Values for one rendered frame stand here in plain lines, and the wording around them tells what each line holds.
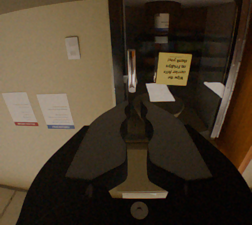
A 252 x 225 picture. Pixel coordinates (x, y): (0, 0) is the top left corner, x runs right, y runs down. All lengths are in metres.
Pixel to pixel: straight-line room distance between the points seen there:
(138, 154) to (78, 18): 0.68
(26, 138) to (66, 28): 0.92
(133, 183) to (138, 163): 0.06
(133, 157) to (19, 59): 0.85
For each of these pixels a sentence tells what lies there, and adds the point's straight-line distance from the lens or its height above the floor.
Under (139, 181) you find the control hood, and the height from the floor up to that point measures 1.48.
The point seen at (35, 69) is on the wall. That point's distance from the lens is 0.98.
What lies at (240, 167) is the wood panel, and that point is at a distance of 0.54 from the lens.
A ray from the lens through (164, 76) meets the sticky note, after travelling 0.35.
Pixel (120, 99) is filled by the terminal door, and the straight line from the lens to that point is 0.37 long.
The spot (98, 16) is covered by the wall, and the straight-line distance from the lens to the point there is 0.79.
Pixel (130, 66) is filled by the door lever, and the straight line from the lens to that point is 0.28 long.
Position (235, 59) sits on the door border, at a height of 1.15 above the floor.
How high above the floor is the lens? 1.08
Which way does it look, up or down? 27 degrees up
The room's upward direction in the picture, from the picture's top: 178 degrees clockwise
